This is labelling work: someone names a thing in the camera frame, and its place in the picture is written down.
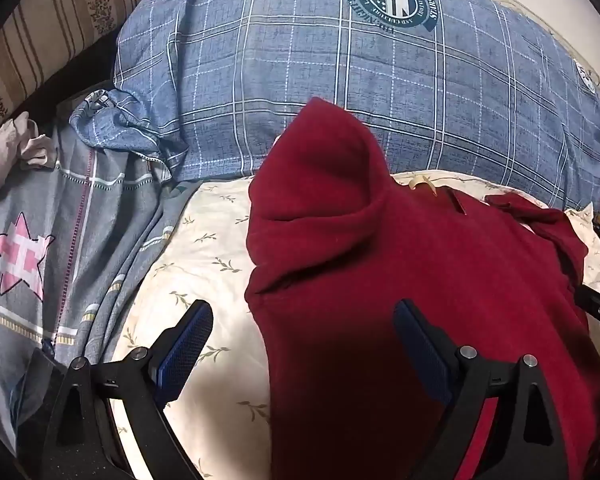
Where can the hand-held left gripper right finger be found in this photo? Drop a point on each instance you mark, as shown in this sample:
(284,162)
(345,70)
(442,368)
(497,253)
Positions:
(421,345)

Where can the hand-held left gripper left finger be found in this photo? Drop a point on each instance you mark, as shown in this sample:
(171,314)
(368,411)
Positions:
(186,344)

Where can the dark red garment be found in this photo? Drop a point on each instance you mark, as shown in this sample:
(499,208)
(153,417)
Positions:
(380,260)

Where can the cream floral bedsheet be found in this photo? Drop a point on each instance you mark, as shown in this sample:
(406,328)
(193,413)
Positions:
(205,260)

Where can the grey blanket with pink star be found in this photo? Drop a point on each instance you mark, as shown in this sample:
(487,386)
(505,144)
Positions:
(55,210)

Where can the crumpled beige cloth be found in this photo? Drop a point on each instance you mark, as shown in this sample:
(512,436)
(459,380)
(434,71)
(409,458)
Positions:
(0,155)

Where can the blue plaid quilt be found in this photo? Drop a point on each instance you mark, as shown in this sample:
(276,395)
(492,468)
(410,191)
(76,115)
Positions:
(280,85)

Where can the brown striped floral cushion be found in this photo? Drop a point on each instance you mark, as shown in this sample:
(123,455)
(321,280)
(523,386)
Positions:
(55,20)

